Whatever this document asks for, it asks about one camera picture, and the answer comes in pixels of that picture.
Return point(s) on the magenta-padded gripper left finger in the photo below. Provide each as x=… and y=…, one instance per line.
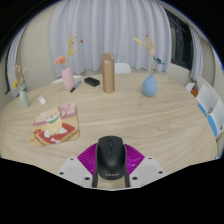
x=75, y=170

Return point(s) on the small black case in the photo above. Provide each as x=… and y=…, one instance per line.
x=92, y=81

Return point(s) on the pink vase with dried flowers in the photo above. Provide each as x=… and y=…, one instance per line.
x=68, y=79

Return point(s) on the white and blue chairs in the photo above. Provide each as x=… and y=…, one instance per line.
x=205, y=98

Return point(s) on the black computer mouse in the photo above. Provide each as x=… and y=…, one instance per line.
x=110, y=158

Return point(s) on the green vase with dried flowers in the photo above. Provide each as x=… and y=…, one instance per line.
x=24, y=99

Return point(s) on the small white remote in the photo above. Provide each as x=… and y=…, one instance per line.
x=42, y=100

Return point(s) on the wide white curtain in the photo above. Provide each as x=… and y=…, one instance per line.
x=110, y=30

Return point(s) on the dark window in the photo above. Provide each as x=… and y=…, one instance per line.
x=181, y=43

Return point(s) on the colourful printed mouse pad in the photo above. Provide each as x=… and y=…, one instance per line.
x=55, y=125

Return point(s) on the dark marker pen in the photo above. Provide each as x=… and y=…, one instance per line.
x=76, y=86

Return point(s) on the narrow white curtain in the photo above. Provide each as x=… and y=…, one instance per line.
x=15, y=53
x=196, y=56

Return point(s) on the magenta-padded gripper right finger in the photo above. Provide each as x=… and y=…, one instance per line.
x=146, y=169

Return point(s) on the blue vase with dried flowers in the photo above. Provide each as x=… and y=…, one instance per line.
x=149, y=87

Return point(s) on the bronze metal drink bottle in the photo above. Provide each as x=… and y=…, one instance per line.
x=108, y=73

